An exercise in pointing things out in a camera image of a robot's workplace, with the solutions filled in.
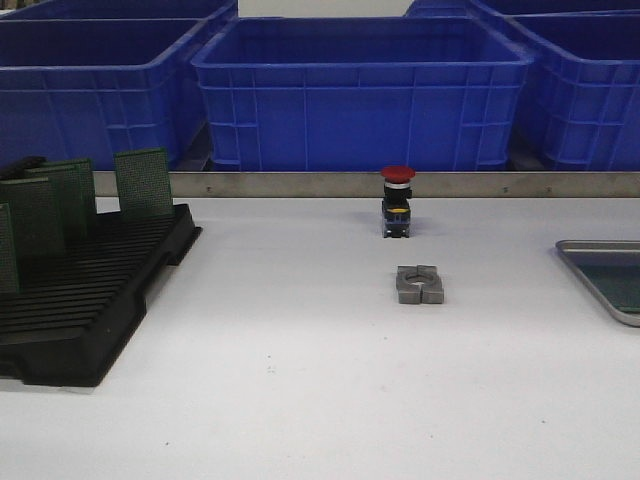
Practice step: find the black slotted board rack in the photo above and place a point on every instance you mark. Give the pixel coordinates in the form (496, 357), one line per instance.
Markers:
(76, 313)

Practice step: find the left tall green circuit board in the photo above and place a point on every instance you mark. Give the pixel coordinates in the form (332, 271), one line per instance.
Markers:
(35, 217)

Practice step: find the silver metal tray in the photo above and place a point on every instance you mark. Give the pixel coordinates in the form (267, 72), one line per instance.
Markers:
(578, 253)

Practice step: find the leftmost edge green circuit board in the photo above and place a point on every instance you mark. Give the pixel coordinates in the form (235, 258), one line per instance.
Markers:
(10, 283)

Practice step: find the red emergency stop button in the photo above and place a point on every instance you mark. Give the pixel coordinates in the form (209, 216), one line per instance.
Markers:
(395, 208)

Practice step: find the grey metal clamp block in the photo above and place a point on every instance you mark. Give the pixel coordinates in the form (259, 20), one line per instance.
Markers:
(419, 284)

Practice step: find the centre blue plastic crate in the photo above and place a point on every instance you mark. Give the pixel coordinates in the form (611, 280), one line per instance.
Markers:
(359, 94)

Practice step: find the blue plastic crate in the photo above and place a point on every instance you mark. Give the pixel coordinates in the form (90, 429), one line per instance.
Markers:
(579, 107)
(359, 94)
(94, 88)

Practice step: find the rear right blue crate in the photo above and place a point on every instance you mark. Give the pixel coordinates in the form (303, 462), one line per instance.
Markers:
(516, 8)

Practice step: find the right blue plastic crate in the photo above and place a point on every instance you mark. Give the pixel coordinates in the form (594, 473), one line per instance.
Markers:
(579, 107)

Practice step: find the left blue plastic crate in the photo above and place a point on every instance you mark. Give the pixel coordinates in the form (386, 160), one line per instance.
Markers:
(94, 88)

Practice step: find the rear left blue crate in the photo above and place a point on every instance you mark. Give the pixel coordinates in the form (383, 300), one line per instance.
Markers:
(112, 9)

